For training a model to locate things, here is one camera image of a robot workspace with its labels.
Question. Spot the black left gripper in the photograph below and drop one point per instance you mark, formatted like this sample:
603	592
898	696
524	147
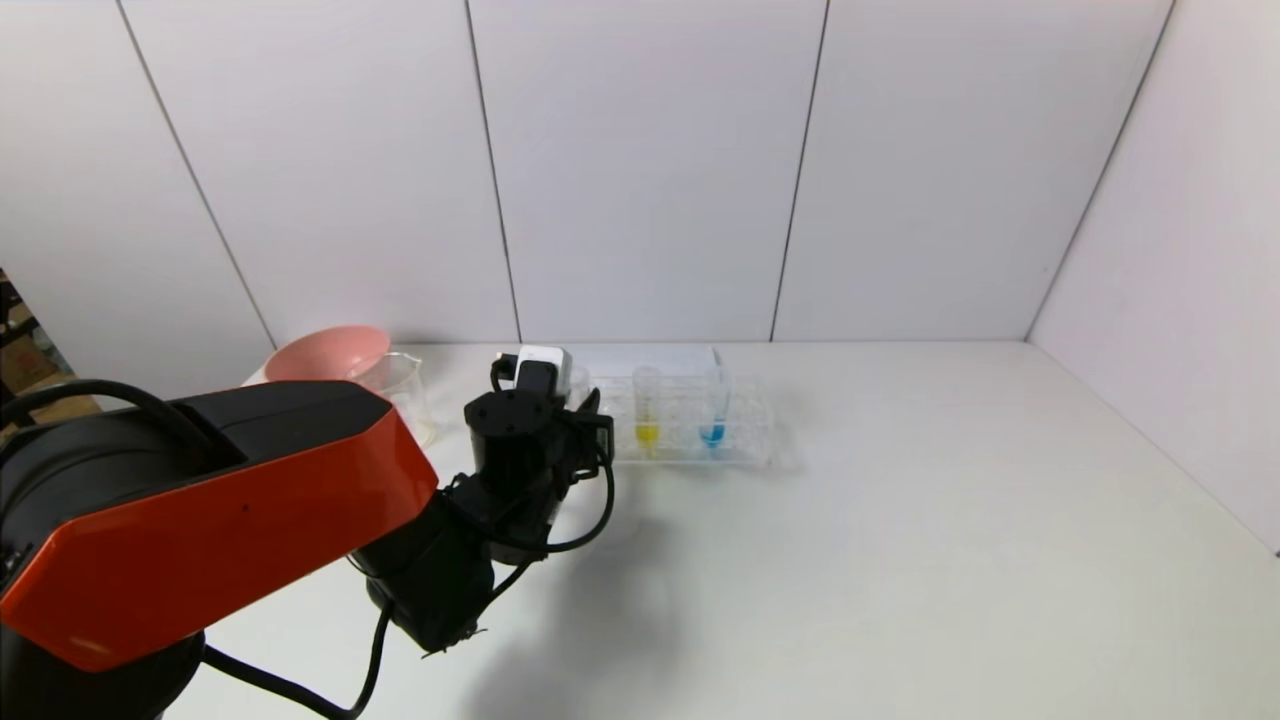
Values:
562	440

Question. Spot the orange and black left arm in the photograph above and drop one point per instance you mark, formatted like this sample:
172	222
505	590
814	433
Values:
200	530

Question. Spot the test tube with yellow pigment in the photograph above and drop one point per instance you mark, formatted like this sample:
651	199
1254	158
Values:
648	433

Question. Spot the test tube with blue pigment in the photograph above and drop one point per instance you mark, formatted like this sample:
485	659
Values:
712	433

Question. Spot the clear acrylic test tube rack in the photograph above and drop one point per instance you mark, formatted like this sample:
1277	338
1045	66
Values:
740	430

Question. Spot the clear glass beaker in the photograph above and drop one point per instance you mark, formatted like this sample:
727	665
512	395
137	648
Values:
410	400

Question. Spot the flat white slab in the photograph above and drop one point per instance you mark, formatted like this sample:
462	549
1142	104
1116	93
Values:
640	358

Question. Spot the pink plastic bowl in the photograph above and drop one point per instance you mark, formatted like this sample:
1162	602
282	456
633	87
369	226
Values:
325	355

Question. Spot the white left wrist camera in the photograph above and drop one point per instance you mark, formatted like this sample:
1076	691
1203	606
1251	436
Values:
545	362

